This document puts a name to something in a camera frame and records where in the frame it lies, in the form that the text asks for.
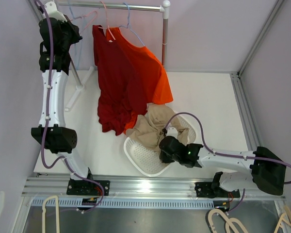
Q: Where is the beige t shirt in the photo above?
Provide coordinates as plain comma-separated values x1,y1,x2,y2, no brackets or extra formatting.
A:
126,104,175,152

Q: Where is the light blue hanger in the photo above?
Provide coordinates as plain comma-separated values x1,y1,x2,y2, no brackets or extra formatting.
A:
67,0,83,69

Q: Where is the orange t shirt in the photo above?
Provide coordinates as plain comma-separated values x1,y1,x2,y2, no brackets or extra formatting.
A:
106,27,174,135

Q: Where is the dark red t shirt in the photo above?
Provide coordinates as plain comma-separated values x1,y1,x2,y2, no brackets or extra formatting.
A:
92,25,147,136

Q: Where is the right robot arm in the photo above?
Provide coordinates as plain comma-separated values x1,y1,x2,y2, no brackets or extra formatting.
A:
159,136,286,197

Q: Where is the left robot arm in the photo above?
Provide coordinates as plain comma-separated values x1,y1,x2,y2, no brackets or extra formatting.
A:
31,17,96,196

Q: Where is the wooden hanger on floor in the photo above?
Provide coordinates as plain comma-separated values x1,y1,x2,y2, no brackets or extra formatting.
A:
205,208,225,233

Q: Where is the wooden hanger left floor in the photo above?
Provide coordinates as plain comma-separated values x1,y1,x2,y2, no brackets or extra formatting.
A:
41,195,61,233

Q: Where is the white perforated plastic basket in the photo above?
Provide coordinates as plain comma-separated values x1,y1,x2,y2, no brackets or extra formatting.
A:
124,113,196,177

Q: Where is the metal clothes rack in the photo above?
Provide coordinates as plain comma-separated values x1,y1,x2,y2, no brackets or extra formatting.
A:
56,0,171,112

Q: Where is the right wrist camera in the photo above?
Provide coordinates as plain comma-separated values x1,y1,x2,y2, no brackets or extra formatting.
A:
162,127,178,138

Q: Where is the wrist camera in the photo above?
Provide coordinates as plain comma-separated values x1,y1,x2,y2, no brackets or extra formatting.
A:
41,0,67,22
162,127,178,138

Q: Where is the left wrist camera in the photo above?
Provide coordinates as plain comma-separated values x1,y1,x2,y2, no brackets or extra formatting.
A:
41,0,67,22

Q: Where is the aluminium frame post left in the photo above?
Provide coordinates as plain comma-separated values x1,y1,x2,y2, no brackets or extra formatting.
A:
26,0,43,22

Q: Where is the aluminium frame post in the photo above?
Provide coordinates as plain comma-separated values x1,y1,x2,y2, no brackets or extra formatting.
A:
237,0,286,76
26,0,43,22

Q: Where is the aluminium frame post right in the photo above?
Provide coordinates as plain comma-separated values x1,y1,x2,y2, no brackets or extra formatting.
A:
237,0,286,76

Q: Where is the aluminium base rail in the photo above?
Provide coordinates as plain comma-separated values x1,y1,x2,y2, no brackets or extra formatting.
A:
21,172,286,209

